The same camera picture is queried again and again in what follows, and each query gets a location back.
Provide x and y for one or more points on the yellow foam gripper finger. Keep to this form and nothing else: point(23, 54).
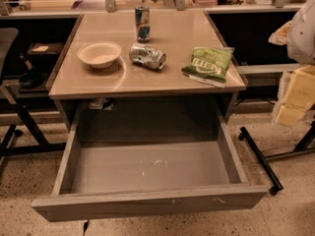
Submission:
point(296, 95)

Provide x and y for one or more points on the white paper bowl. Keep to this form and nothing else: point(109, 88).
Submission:
point(100, 54)

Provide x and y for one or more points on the black object on shelf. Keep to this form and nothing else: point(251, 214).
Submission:
point(32, 78)

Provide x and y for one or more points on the green chip bag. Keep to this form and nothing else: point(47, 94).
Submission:
point(209, 65)

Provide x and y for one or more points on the crushed silver can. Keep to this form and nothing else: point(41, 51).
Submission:
point(147, 56)

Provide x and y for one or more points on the upright blue silver can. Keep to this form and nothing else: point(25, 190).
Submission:
point(142, 22)

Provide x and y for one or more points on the grey top drawer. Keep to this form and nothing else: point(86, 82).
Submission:
point(148, 156)

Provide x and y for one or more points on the black chair base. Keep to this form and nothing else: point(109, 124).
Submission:
point(7, 37)

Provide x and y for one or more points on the black rolling stand leg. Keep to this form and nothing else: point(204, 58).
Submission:
point(277, 185)

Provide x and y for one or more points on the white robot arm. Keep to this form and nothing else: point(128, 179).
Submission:
point(298, 35)

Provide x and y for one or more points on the grey drawer cabinet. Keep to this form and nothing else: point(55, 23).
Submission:
point(176, 33)

